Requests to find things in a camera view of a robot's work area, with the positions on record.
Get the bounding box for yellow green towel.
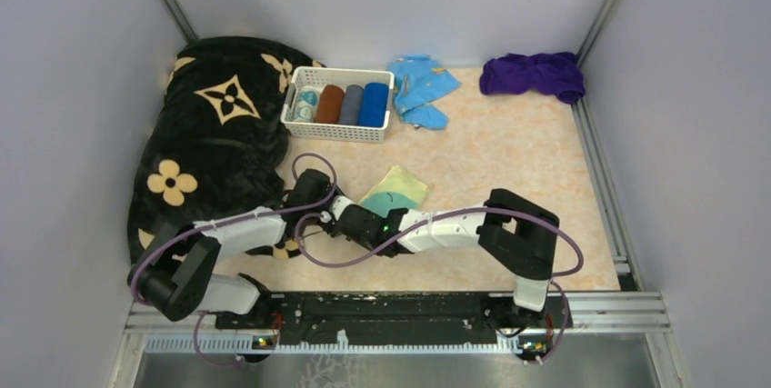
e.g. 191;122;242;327
358;165;429;218

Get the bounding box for royal blue towel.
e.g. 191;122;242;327
357;83;389;128

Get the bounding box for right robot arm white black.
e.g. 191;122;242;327
329;188;560;326

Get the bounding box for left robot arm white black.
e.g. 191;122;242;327
127;169;341;328

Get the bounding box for white blue patterned rolled towel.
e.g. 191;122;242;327
292;86;321;123

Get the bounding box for grey rolled towel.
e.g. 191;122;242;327
338;85;364;125

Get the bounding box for brown rolled towel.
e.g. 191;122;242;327
315;85;345;124

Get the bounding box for white plastic basket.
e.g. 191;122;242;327
280;66;395;144

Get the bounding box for black floral blanket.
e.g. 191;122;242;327
126;36;321;261

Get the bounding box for light blue patterned towel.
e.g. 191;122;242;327
386;55;461;130

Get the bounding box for purple towel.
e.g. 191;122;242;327
479;52;586;104

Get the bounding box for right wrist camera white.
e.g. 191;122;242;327
320;195;356;223

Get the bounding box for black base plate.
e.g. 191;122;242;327
215;292;573;346

